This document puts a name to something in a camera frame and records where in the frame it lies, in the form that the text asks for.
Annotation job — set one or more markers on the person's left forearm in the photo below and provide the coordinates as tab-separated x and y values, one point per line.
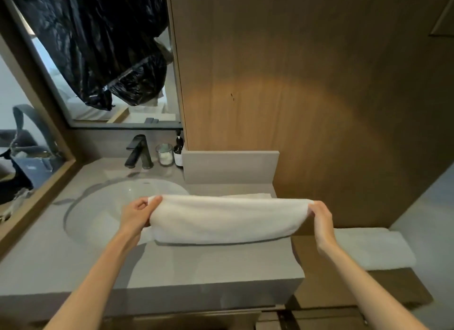
95	280

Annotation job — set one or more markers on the black faucet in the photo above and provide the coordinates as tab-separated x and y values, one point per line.
138	152

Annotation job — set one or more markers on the wooden vanity base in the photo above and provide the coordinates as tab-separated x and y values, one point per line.
177	321

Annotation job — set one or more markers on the wall mirror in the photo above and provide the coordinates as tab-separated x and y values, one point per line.
53	74

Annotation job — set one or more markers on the wooden back panel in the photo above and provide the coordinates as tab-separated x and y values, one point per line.
319	92

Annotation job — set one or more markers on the person's right forearm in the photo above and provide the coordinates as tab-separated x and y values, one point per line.
372	294

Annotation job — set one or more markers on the person's right hand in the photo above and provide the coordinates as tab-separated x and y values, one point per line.
324	230

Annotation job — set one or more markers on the white towel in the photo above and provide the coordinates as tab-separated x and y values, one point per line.
376	250
230	220

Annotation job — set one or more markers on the grey stone backsplash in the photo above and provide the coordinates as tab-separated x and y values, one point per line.
227	166

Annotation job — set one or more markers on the dark pump bottle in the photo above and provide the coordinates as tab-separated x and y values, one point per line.
178	152

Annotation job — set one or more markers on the white oval sink basin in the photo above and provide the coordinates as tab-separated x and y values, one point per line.
99	212

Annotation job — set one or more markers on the person's left hand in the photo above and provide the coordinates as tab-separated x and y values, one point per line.
134	216

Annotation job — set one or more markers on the glass jar with cotton pads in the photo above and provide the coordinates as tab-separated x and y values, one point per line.
164	156

